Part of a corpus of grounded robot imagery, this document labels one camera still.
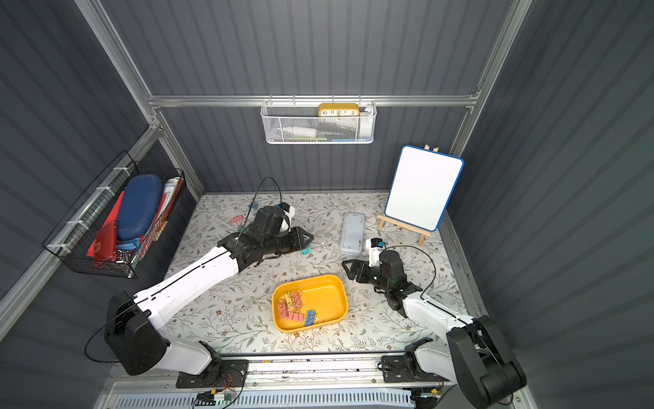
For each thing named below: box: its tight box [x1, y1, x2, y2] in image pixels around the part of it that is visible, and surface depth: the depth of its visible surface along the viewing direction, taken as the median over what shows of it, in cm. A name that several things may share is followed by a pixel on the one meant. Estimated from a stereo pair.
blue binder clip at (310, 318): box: [304, 310, 316, 327], surface depth 84 cm
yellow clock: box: [317, 103, 361, 118], surface depth 90 cm
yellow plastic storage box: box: [271, 274, 350, 334], surface depth 87 cm
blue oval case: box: [116, 173, 164, 242], surface depth 75 cm
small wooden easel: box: [376, 214, 432, 247], surface depth 102 cm
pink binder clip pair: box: [277, 289, 305, 323], surface depth 86 cm
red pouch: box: [86, 221, 119, 262], surface depth 66 cm
